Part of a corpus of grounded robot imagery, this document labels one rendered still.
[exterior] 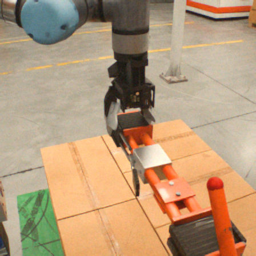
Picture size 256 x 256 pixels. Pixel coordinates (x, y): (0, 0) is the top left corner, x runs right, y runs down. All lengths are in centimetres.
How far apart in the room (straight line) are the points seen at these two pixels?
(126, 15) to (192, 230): 39
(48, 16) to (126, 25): 18
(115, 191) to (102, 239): 30
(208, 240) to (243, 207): 105
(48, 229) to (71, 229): 74
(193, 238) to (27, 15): 41
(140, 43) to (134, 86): 9
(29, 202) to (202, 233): 190
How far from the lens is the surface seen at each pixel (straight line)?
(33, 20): 44
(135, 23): 55
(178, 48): 404
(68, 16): 43
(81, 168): 162
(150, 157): 59
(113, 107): 66
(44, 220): 212
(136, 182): 53
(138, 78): 58
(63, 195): 148
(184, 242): 45
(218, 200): 40
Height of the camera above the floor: 159
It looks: 33 degrees down
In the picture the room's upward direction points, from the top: straight up
